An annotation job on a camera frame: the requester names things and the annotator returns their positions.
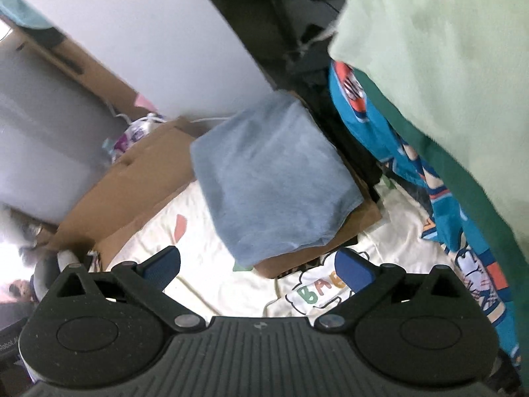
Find cream bear print blanket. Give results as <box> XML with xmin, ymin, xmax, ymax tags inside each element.
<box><xmin>93</xmin><ymin>169</ymin><xmax>459</xmax><ymax>319</ymax></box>

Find purple white refill bag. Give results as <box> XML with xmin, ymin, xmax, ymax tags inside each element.
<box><xmin>111</xmin><ymin>113</ymin><xmax>168</xmax><ymax>164</ymax></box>

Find light teal cloth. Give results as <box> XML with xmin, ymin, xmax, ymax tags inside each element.
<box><xmin>0</xmin><ymin>0</ymin><xmax>54</xmax><ymax>31</ymax></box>

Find dark green cloth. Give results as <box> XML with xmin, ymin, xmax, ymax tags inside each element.
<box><xmin>355</xmin><ymin>70</ymin><xmax>529</xmax><ymax>298</ymax></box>

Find grey upright mattress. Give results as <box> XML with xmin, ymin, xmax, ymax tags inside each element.
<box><xmin>0</xmin><ymin>50</ymin><xmax>120</xmax><ymax>226</ymax></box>

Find brown board panel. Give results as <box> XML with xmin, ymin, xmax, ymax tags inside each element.
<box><xmin>8</xmin><ymin>21</ymin><xmax>153</xmax><ymax>116</ymax></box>

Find brown cardboard sheet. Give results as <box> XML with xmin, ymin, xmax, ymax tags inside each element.
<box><xmin>45</xmin><ymin>116</ymin><xmax>199</xmax><ymax>271</ymax></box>

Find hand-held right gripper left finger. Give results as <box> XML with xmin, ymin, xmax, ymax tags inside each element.
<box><xmin>54</xmin><ymin>246</ymin><xmax>206</xmax><ymax>331</ymax></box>

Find blue denim pants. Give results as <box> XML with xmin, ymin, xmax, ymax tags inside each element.
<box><xmin>190</xmin><ymin>90</ymin><xmax>365</xmax><ymax>267</ymax></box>

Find grey neck pillow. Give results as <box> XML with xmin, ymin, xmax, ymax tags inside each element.
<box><xmin>33</xmin><ymin>249</ymin><xmax>83</xmax><ymax>298</ymax></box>

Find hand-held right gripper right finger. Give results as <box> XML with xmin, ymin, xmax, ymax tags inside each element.
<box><xmin>314</xmin><ymin>248</ymin><xmax>468</xmax><ymax>333</ymax></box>

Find brown folded cloth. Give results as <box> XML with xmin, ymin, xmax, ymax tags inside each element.
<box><xmin>254</xmin><ymin>91</ymin><xmax>383</xmax><ymax>280</ymax></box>

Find blue cartoon print cloth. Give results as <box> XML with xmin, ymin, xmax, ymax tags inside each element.
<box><xmin>328</xmin><ymin>60</ymin><xmax>521</xmax><ymax>369</ymax></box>

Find light green cloth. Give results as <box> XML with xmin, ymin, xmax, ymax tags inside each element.
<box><xmin>328</xmin><ymin>0</ymin><xmax>529</xmax><ymax>257</ymax></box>

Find black clothing pile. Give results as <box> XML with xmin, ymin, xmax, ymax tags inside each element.
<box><xmin>194</xmin><ymin>0</ymin><xmax>385</xmax><ymax>187</ymax></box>

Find brown teddy bear toy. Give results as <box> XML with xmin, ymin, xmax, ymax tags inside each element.
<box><xmin>8</xmin><ymin>279</ymin><xmax>36</xmax><ymax>302</ymax></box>

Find white cable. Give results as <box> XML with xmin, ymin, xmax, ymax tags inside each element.
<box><xmin>105</xmin><ymin>101</ymin><xmax>232</xmax><ymax>125</ymax></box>

